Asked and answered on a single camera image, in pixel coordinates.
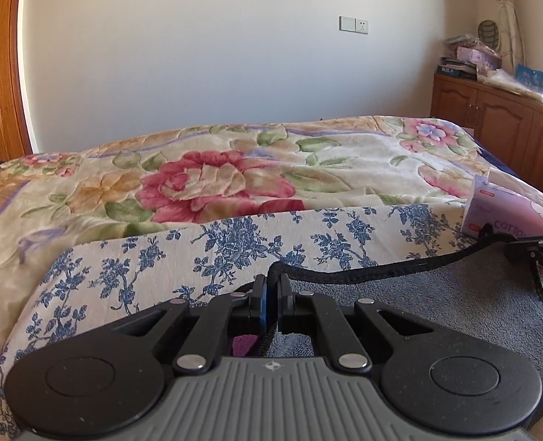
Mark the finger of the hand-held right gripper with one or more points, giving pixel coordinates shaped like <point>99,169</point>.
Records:
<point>526,247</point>

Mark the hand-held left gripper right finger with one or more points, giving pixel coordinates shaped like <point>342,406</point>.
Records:
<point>284,301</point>

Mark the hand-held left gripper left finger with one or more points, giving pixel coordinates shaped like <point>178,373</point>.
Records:
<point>264,304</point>

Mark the grey towel with black trim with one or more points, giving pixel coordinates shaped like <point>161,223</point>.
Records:
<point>436,296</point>

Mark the purple tissue pack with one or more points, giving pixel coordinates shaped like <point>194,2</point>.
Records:
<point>505,211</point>

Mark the dark blue bed sheet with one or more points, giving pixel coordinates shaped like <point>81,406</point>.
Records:
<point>496,154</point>

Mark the blue floral bed sheet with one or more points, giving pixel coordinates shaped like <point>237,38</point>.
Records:
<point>161,262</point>

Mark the wooden cabinet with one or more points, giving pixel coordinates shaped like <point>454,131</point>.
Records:
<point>496,115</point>

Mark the red floral blanket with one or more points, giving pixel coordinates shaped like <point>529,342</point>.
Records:
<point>207,179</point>

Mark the cream plastic bag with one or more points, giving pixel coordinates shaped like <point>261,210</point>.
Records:
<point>515,83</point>

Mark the blue printed box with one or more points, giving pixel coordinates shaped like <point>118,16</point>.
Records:
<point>532,76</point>

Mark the dark flat box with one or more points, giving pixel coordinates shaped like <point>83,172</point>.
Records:
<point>457,70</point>

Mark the purple tissue box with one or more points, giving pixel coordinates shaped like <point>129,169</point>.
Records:
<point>479,57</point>

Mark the green turtle ornament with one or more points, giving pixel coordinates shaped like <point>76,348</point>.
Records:
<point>489,33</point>

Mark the patterned curtain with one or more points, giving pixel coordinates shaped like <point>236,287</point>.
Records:
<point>505,14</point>

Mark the white wall socket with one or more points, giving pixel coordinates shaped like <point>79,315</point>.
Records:
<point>354,25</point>

